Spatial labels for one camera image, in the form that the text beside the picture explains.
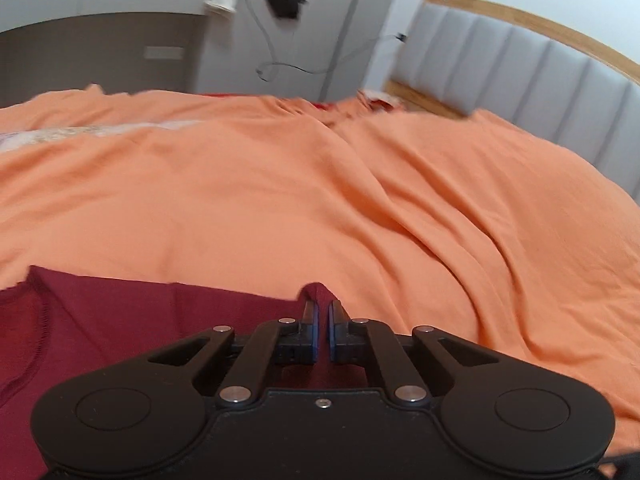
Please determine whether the red bed sheet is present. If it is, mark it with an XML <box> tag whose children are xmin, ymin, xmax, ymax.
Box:
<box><xmin>202</xmin><ymin>92</ymin><xmax>401</xmax><ymax>112</ymax></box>

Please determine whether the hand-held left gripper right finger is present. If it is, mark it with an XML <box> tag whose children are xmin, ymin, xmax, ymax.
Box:
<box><xmin>327</xmin><ymin>299</ymin><xmax>501</xmax><ymax>408</ymax></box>

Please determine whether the orange blanket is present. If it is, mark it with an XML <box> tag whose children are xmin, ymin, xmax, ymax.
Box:
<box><xmin>0</xmin><ymin>85</ymin><xmax>640</xmax><ymax>466</ymax></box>

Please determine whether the black cable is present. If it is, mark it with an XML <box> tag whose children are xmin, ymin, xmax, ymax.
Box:
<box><xmin>244</xmin><ymin>0</ymin><xmax>407</xmax><ymax>83</ymax></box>

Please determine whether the dark red garment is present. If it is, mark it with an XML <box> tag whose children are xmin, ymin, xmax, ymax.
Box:
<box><xmin>0</xmin><ymin>266</ymin><xmax>368</xmax><ymax>480</ymax></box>

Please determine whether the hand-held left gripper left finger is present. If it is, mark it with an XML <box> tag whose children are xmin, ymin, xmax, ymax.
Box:
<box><xmin>147</xmin><ymin>299</ymin><xmax>321</xmax><ymax>408</ymax></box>

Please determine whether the grey padded wooden headboard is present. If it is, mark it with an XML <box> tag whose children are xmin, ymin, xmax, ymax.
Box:
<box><xmin>385</xmin><ymin>0</ymin><xmax>640</xmax><ymax>196</ymax></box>

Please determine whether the pale patterned cloth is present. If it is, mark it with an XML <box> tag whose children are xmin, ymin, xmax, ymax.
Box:
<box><xmin>0</xmin><ymin>120</ymin><xmax>201</xmax><ymax>150</ymax></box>

